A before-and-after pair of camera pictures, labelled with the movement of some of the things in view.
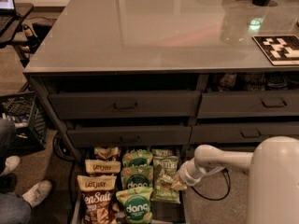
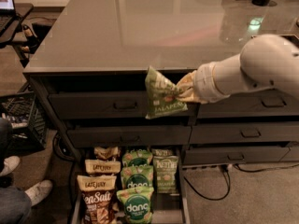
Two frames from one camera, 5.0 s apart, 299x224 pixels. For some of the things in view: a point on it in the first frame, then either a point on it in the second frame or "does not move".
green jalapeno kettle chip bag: (164, 170) to (162, 95)
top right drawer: (249, 105) does not move
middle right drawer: (240, 132) does not move
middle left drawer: (130, 136) does not move
